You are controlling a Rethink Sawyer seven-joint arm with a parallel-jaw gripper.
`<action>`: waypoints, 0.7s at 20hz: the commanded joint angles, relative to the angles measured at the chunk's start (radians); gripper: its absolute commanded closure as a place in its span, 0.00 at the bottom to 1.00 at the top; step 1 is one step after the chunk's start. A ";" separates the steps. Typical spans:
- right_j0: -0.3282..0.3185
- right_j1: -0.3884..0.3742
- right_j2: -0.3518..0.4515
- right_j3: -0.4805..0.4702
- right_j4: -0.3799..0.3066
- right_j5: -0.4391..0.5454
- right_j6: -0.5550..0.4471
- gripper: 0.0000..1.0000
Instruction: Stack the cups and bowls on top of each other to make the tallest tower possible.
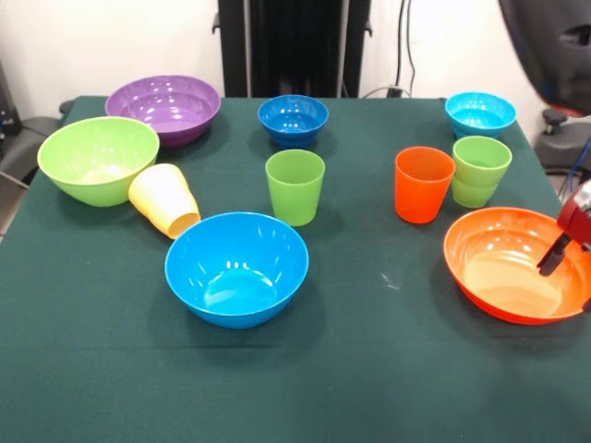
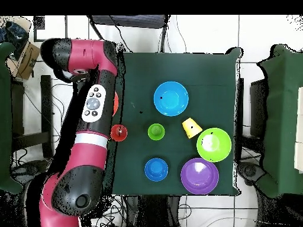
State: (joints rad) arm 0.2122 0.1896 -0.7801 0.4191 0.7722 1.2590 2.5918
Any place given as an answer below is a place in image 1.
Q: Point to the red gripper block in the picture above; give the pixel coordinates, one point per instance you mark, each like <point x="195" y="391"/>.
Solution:
<point x="579" y="221"/>

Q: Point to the wide orange bowl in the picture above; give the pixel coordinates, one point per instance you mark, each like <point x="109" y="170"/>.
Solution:
<point x="498" y="267"/>

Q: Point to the light blue small bowl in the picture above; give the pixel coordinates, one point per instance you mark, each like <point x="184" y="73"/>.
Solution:
<point x="480" y="115"/>

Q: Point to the plain green cup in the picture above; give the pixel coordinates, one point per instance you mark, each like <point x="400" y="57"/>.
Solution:
<point x="295" y="194"/>

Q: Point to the large blue bowl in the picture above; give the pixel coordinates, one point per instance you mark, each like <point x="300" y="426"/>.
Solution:
<point x="235" y="267"/>

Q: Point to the ribbed yellow cup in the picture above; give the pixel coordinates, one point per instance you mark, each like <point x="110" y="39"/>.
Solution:
<point x="161" y="198"/>

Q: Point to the large green bowl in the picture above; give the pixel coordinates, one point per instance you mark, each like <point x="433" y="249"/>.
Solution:
<point x="97" y="152"/>

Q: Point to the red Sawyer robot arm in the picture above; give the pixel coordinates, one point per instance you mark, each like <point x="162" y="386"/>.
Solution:
<point x="554" y="46"/>

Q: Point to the ribbed green cup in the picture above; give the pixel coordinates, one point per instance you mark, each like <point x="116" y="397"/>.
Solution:
<point x="480" y="184"/>

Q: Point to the plain orange cup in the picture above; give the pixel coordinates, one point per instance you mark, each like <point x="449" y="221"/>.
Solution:
<point x="420" y="194"/>

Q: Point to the dark green table cloth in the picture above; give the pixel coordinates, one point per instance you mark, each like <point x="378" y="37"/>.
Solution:
<point x="277" y="369"/>

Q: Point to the dark blue small bowl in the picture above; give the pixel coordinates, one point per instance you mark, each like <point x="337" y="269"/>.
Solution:
<point x="293" y="120"/>

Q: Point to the purple bowl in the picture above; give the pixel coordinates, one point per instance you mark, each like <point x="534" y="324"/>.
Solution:
<point x="161" y="106"/>

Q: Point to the grey chair base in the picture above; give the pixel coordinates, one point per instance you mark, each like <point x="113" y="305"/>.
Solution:
<point x="27" y="138"/>

